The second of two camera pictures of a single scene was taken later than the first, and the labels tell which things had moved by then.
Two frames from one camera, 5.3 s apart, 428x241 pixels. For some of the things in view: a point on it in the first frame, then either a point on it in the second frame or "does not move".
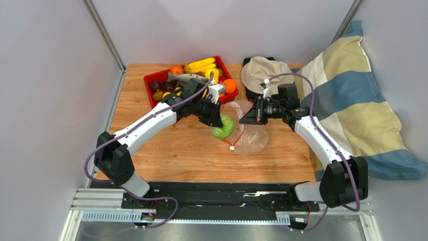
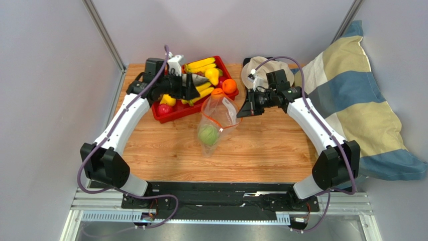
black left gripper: (214, 118) → (189, 92)
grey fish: (184, 77) does not move
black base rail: (203, 200) does not move
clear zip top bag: (246, 139) → (218, 113)
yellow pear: (216, 74) does not move
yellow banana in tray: (200, 66) does not move
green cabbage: (226, 131) → (208, 134)
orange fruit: (230, 86) does not move
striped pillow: (347, 105) does not move
